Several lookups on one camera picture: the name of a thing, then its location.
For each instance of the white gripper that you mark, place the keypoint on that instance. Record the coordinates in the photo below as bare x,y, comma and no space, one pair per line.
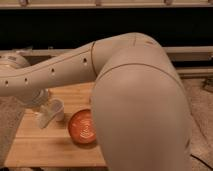
45,114

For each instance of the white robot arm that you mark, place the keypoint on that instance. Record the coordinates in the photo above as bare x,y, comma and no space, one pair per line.
139,105

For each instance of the orange ceramic cup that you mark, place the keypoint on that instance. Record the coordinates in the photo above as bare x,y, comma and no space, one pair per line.
80,127

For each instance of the wooden cutting board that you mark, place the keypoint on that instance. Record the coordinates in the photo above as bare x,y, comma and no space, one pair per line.
52,146

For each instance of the grey metal rail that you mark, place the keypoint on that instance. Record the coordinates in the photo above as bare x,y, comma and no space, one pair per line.
176,54

